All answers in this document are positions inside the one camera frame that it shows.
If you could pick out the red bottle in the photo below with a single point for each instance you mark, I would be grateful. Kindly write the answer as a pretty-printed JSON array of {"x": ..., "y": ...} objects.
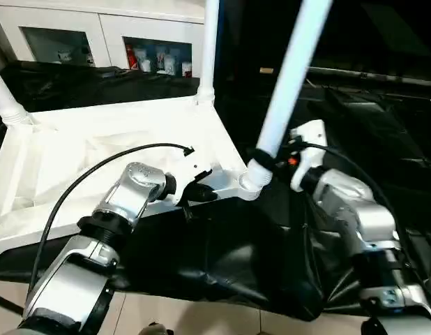
[{"x": 131, "y": 57}]

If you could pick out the black stand leg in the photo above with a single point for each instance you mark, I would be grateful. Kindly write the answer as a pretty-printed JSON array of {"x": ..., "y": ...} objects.
[{"x": 6, "y": 303}]

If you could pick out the small tan tape piece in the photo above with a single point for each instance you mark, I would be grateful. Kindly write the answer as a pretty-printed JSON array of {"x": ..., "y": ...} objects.
[{"x": 266, "y": 70}]

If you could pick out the black plastic mat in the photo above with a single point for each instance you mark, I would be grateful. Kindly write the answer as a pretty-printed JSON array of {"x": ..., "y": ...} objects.
[{"x": 236, "y": 244}]

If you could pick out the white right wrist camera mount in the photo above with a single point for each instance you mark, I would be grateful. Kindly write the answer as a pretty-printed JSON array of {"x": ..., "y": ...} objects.
[{"x": 308, "y": 130}]

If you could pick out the white cabinet with glass doors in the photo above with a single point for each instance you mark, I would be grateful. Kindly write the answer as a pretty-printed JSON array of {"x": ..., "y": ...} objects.
[{"x": 107, "y": 28}]

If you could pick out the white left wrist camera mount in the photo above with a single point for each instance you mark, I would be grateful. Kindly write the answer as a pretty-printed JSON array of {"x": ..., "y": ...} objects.
[{"x": 187, "y": 174}]

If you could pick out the grey robot body part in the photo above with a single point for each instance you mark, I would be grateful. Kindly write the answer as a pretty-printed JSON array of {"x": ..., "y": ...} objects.
[{"x": 156, "y": 329}]

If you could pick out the long dark metal rod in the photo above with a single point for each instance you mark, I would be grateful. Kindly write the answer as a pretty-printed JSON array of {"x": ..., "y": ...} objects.
[{"x": 376, "y": 75}]

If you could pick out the white plastic table top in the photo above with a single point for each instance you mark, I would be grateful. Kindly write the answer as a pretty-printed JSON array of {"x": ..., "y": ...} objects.
[{"x": 97, "y": 132}]

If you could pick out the small white cup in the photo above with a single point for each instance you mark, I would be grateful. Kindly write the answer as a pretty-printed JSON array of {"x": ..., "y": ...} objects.
[{"x": 187, "y": 68}]

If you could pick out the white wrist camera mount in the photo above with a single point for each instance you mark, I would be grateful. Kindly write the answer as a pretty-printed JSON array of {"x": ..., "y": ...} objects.
[
  {"x": 187, "y": 174},
  {"x": 308, "y": 130}
]

